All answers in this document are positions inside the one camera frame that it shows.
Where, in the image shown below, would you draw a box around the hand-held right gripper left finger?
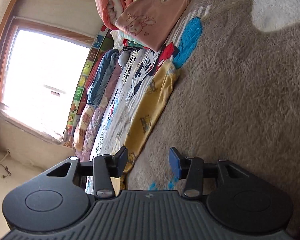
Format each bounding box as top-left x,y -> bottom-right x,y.
45,146 -> 129,198

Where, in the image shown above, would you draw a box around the yellow cartoon pillow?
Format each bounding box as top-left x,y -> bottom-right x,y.
74,104 -> 95,152

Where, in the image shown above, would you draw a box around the dark striped garment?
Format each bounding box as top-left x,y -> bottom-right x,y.
122,39 -> 140,54

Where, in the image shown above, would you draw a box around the printed cartoon blanket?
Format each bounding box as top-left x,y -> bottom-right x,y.
86,0 -> 300,230

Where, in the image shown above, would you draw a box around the red pillow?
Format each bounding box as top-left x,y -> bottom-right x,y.
86,60 -> 102,90

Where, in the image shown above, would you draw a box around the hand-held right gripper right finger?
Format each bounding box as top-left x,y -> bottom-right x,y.
169,147 -> 244,197

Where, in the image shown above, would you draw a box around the clear plastic window sheet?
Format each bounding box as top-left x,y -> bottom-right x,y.
0,100 -> 67,145

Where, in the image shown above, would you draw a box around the colourful alphabet foam mat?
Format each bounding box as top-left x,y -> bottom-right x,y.
64,27 -> 113,148

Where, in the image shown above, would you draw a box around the wall cable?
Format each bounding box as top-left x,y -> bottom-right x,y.
0,149 -> 12,178

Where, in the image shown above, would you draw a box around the blue folded quilt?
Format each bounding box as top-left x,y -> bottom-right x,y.
86,49 -> 119,105

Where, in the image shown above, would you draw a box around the pink folded quilt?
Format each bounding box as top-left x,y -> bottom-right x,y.
100,0 -> 140,32

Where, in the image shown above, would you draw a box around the grey plush toy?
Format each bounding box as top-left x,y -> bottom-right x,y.
118,50 -> 130,67

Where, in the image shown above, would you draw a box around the yellow printed pants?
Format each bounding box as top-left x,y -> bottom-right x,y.
110,61 -> 180,195

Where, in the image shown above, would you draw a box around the mint green garment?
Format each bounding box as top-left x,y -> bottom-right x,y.
122,31 -> 150,49

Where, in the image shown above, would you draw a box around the pink printed shirt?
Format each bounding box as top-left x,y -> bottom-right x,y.
114,0 -> 190,52

